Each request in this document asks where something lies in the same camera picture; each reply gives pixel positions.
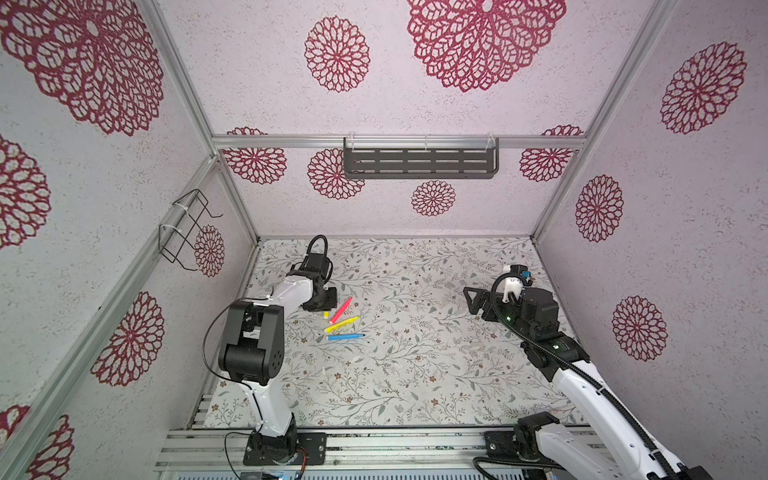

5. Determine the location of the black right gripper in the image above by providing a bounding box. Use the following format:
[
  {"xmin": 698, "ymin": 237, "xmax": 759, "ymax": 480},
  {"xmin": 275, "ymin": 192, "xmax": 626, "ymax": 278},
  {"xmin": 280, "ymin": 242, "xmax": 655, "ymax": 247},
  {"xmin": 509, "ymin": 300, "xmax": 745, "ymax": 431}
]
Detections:
[{"xmin": 465, "ymin": 285, "xmax": 533, "ymax": 347}]

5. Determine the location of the blue highlighter pen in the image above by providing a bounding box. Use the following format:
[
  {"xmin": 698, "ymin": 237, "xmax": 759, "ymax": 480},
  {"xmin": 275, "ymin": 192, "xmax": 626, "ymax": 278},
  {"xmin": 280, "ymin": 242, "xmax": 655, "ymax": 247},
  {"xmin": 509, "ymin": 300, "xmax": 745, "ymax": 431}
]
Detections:
[{"xmin": 326, "ymin": 334, "xmax": 366, "ymax": 342}]

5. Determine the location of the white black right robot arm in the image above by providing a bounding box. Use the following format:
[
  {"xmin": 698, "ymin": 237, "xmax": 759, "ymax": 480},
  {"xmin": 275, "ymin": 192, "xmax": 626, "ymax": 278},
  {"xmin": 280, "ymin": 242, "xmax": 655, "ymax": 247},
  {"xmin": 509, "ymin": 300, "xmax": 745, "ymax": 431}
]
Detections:
[{"xmin": 463, "ymin": 287, "xmax": 710, "ymax": 479}]

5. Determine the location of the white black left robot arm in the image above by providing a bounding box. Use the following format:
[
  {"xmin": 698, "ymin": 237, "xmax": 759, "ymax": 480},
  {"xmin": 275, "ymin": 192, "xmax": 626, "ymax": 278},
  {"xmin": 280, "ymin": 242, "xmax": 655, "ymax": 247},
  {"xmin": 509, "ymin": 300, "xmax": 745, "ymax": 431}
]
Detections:
[{"xmin": 218, "ymin": 253, "xmax": 337, "ymax": 466}]

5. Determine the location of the pink highlighter pen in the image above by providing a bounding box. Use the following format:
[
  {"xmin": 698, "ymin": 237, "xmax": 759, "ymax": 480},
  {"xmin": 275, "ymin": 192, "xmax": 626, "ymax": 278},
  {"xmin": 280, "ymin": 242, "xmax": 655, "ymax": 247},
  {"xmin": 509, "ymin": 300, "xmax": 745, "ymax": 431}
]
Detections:
[{"xmin": 330, "ymin": 297, "xmax": 353, "ymax": 325}]

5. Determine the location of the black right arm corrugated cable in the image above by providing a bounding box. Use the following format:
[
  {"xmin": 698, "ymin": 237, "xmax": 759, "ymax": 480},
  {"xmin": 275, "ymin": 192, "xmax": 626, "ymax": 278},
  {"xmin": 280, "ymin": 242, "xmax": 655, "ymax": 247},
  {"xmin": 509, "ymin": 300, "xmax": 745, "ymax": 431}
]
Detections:
[{"xmin": 488, "ymin": 272, "xmax": 679, "ymax": 480}]

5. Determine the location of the dark grey wall shelf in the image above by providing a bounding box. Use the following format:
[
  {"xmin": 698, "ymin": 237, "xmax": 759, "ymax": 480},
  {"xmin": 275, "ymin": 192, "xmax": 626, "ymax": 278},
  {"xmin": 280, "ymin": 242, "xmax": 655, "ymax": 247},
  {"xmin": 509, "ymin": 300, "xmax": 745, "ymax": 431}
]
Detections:
[{"xmin": 342, "ymin": 138, "xmax": 499, "ymax": 180}]

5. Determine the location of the black wire wall rack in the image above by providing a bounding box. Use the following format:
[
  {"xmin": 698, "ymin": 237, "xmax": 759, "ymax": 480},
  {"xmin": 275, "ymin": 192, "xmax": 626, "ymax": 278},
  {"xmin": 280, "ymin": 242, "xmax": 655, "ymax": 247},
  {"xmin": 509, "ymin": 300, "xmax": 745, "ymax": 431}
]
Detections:
[{"xmin": 157, "ymin": 189, "xmax": 226, "ymax": 278}]

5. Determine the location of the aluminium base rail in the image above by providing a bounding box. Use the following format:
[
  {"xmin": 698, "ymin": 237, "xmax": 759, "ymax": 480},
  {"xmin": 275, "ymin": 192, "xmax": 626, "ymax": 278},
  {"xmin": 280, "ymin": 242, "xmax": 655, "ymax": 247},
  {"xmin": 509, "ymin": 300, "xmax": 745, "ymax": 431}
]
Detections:
[{"xmin": 153, "ymin": 425, "xmax": 513, "ymax": 479}]

